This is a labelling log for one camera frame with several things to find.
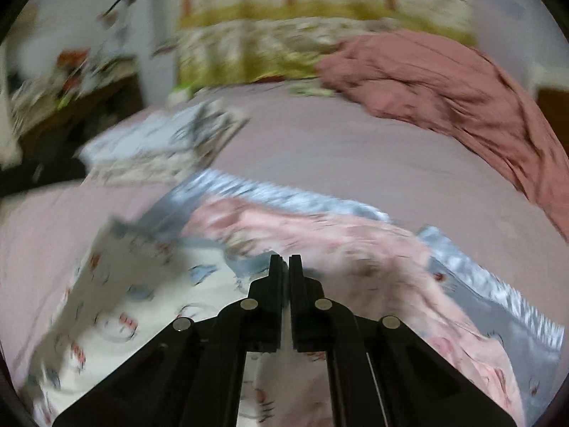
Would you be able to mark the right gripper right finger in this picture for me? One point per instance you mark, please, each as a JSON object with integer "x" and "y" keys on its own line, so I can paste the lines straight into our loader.
{"x": 380, "y": 372}

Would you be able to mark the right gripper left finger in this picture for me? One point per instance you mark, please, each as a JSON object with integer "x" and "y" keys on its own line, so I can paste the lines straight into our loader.
{"x": 191, "y": 373}

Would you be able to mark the white hello kitty pants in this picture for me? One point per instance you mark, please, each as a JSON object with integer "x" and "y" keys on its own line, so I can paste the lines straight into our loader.
{"x": 126, "y": 290}

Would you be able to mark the pink cartoon print pants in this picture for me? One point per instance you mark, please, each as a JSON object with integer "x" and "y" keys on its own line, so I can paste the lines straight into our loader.
{"x": 374, "y": 269}

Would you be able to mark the folded cream cloth stack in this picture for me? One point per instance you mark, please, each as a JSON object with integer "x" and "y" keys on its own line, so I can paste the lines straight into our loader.
{"x": 168, "y": 168}

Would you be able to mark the folded blue white cloth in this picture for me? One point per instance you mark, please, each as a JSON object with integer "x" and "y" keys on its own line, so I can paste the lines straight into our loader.
{"x": 162, "y": 132}

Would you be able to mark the dark wooden desk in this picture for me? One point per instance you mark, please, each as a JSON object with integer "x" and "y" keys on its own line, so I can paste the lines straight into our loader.
{"x": 49, "y": 146}

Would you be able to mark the green white small box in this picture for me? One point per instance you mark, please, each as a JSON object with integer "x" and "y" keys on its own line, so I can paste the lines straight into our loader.
{"x": 180, "y": 94}

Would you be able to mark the pale green comb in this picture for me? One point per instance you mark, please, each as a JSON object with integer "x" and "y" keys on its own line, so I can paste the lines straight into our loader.
{"x": 309, "y": 90}

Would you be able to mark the pink plaid quilt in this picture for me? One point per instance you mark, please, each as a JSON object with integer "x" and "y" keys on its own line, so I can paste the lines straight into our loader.
{"x": 455, "y": 90}

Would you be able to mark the white wooden headboard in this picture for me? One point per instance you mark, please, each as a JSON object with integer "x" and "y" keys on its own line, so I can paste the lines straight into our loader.
{"x": 550, "y": 87}

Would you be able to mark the red box on desk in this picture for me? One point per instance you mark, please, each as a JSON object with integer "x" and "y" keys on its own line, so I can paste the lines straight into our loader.
{"x": 72, "y": 58}

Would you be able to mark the tree print curtain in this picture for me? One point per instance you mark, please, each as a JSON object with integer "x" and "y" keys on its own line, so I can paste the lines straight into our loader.
{"x": 232, "y": 42}

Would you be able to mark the pink wall lamp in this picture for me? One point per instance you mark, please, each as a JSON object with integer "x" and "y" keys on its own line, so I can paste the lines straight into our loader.
{"x": 111, "y": 16}

